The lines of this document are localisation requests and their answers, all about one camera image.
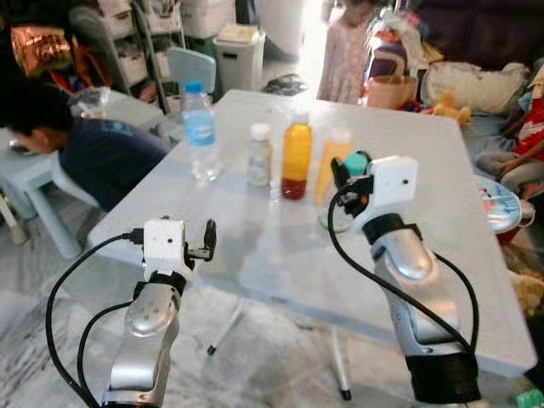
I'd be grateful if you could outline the clear bottle with teal cap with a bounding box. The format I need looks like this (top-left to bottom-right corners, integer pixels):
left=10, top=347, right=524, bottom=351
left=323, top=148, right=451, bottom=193
left=319, top=151, right=372, bottom=235

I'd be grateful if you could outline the yellow juice bottle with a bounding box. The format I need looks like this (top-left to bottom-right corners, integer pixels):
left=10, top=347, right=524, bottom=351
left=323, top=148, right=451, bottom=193
left=313, top=127, right=354, bottom=209

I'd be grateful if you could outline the orange and red juice bottle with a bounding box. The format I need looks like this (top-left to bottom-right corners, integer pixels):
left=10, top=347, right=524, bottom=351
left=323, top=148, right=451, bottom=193
left=280, top=110, right=314, bottom=201

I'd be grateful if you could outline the white metal table leg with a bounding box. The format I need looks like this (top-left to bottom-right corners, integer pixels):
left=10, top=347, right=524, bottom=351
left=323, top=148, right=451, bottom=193
left=330, top=327, right=354, bottom=400
left=207, top=297, right=249, bottom=356

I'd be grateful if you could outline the small bottle with white cap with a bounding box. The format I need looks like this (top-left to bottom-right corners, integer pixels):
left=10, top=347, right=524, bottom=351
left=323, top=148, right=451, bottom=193
left=246, top=123, right=275, bottom=188

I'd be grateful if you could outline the woven tan basket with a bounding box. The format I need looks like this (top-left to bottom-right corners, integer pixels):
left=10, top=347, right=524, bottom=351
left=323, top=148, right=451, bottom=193
left=365, top=75, right=419, bottom=110

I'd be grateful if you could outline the water bottle with blue cap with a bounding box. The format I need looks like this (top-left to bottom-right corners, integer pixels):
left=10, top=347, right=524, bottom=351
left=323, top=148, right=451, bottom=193
left=183, top=81, right=220, bottom=182

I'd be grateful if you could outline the dark sandal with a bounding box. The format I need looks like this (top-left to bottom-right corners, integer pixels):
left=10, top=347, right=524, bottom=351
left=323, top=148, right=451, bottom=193
left=263, top=75, right=307, bottom=96

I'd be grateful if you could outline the child in pink dress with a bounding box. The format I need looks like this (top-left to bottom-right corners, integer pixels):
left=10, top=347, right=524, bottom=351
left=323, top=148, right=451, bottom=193
left=317, top=0, right=379, bottom=105

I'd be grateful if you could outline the yellow plush toy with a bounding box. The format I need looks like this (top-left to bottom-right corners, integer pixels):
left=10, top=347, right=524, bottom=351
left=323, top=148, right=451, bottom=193
left=429, top=92, right=473, bottom=127

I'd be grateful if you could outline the person in dark blue shirt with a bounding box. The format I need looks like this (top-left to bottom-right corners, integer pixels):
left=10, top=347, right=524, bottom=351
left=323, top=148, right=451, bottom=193
left=0, top=76, right=171, bottom=213

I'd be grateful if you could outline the round blue patterned tray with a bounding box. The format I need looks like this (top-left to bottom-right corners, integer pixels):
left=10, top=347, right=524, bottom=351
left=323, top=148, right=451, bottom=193
left=476, top=174, right=524, bottom=235

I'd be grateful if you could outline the white trash bin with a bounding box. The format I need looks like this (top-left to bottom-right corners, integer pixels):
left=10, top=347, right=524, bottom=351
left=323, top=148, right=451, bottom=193
left=212, top=25, right=266, bottom=93

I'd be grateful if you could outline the white pillow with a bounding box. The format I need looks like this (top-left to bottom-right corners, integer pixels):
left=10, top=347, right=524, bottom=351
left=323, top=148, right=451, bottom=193
left=421, top=61, right=528, bottom=116

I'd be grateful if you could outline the light blue plastic chair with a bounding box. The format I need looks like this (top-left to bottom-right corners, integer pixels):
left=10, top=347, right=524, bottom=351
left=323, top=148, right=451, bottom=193
left=166, top=47, right=218, bottom=103

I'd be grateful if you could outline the cream plush toy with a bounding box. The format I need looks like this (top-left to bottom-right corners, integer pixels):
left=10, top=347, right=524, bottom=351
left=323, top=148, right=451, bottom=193
left=510, top=272, right=544, bottom=320

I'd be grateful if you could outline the clear plastic bag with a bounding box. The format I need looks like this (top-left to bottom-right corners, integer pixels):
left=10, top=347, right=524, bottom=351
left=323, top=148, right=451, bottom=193
left=72, top=85, right=116, bottom=120

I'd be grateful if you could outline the seated person in red shirt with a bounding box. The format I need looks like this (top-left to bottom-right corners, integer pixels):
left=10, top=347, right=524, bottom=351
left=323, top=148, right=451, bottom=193
left=476, top=64, right=544, bottom=192

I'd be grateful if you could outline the dark sofa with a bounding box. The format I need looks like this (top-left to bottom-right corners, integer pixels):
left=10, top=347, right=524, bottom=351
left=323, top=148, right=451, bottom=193
left=408, top=0, right=544, bottom=73

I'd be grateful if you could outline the white storage box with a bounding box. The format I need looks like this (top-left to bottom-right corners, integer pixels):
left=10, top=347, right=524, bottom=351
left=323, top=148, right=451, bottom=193
left=178, top=0, right=239, bottom=39

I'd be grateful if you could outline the white drawer rack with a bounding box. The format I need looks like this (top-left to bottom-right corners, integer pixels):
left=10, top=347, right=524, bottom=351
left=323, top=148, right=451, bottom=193
left=68, top=0, right=184, bottom=94

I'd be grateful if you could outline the green plastic item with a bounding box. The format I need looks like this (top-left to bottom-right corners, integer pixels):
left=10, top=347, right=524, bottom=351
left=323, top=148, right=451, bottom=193
left=517, top=389, right=544, bottom=408

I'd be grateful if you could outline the gold foil balloon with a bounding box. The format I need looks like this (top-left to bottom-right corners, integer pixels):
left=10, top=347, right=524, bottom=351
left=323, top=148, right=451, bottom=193
left=10, top=25, right=73, bottom=77

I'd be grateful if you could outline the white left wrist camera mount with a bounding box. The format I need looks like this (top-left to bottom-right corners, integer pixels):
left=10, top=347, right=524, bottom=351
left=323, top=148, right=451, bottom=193
left=143, top=218, right=186, bottom=277

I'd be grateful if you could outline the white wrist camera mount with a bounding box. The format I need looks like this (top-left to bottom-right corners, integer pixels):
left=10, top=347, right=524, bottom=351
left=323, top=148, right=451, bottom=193
left=143, top=218, right=186, bottom=277
left=355, top=156, right=419, bottom=230

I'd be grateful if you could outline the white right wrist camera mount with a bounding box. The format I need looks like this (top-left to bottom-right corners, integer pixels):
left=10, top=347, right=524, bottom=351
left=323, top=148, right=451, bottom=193
left=355, top=156, right=419, bottom=230

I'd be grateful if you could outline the long black right arm cable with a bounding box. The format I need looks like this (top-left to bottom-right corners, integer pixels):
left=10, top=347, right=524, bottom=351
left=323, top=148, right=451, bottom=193
left=327, top=185, right=475, bottom=354

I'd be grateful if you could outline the long black arm cable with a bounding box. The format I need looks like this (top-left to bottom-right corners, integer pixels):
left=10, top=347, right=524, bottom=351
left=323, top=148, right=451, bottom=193
left=327, top=185, right=475, bottom=354
left=44, top=228, right=145, bottom=408

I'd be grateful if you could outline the long black left arm cable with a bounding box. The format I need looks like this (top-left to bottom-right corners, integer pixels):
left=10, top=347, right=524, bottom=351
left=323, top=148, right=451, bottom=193
left=44, top=228, right=145, bottom=408

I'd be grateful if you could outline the short black left arm cable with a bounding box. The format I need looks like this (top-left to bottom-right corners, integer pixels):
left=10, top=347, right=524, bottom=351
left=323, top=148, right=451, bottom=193
left=76, top=299, right=137, bottom=408

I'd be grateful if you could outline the short black arm cable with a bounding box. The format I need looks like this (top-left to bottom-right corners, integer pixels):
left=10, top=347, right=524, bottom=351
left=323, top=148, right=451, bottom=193
left=76, top=299, right=137, bottom=408
left=432, top=251, right=481, bottom=351

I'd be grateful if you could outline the short black right arm cable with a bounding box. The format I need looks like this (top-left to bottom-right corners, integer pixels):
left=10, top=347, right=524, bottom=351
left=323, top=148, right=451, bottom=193
left=432, top=251, right=481, bottom=351

